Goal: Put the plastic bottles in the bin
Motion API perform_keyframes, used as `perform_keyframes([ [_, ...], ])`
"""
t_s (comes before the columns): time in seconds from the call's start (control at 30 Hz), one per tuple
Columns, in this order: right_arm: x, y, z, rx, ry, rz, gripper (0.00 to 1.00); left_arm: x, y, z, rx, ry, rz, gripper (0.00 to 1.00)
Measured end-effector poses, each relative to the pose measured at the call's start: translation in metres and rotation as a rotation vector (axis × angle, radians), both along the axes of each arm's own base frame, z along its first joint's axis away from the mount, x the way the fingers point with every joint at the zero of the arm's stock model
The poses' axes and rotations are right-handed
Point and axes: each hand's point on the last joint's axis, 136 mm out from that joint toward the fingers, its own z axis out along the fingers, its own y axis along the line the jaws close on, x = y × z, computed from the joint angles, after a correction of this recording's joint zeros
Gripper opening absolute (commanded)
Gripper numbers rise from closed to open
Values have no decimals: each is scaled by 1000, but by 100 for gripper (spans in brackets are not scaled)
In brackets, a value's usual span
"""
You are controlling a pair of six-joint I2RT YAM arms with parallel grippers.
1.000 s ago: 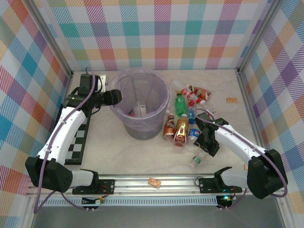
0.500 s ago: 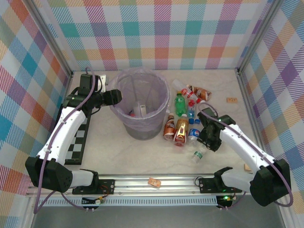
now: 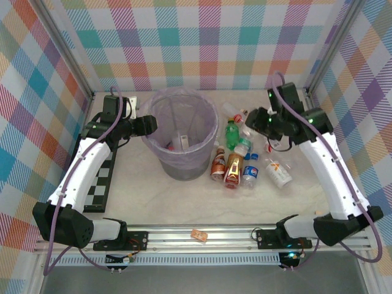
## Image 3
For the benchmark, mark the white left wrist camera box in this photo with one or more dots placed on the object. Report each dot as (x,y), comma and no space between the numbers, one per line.
(133,107)

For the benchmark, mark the gold red label bottle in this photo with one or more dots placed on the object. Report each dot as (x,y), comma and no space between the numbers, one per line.
(233,171)

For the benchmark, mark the small clear bottle white cap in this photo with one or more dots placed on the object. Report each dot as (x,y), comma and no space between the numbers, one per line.
(217,142)

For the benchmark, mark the left small circuit board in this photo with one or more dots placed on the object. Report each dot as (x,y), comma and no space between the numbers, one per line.
(118,260)

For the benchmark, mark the black grey checkerboard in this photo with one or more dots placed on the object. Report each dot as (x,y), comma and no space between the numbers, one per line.
(101,183)

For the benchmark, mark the left aluminium frame post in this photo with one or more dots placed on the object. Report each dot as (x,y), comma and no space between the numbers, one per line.
(65,49)

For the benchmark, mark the left aluminium side rail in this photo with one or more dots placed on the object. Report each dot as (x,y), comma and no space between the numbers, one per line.
(88,110)

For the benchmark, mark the purple plastic bin liner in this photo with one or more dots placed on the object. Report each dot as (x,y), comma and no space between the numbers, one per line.
(211,134)

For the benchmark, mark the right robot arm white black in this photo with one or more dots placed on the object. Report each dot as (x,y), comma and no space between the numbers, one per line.
(330,171)

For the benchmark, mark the plain clear plastic bottle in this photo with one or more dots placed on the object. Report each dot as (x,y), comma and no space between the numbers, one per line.
(229,109)

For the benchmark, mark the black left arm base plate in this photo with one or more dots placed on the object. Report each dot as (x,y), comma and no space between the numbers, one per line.
(137,239)

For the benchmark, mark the clear Pepsi bottle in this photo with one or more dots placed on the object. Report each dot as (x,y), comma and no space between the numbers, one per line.
(251,172)

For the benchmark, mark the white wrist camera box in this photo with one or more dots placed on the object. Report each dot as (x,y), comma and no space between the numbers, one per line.
(133,107)
(277,145)

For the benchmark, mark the aluminium frame post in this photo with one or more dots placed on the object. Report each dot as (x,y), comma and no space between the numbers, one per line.
(65,49)
(335,46)

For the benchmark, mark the brown coffee drink bottle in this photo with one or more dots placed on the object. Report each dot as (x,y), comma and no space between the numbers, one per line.
(218,162)

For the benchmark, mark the clear bottle white label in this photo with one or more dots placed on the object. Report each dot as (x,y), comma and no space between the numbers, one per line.
(183,140)

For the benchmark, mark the right aluminium side rail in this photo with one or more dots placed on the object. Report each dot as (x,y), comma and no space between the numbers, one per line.
(309,97)

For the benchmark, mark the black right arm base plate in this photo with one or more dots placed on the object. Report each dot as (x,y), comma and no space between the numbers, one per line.
(266,239)

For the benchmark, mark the bottle white label orange cross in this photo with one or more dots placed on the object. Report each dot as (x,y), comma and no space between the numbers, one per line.
(278,174)

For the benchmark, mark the small circuit board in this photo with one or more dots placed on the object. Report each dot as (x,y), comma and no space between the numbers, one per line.
(291,256)
(118,260)

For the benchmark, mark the green soda bottle yellow cap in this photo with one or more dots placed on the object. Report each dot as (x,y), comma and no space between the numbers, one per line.
(232,134)

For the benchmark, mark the purple trash bin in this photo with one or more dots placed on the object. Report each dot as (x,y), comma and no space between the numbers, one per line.
(183,171)

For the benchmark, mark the right small circuit board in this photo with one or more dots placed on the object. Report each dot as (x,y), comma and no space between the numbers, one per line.
(291,256)

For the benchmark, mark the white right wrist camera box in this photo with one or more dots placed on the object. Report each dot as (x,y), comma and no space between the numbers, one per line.
(277,145)

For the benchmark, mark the aluminium side rail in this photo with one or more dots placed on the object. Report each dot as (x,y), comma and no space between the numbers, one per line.
(309,97)
(88,110)

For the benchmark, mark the orange wrapper on rail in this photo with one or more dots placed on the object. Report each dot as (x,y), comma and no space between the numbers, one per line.
(199,235)

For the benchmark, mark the clear bottle blue cap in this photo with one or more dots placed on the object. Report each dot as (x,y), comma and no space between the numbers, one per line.
(254,156)

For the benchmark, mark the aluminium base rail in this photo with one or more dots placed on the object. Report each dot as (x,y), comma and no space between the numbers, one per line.
(229,242)

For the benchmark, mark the right aluminium frame post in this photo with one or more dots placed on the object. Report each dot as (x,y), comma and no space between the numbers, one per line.
(335,46)

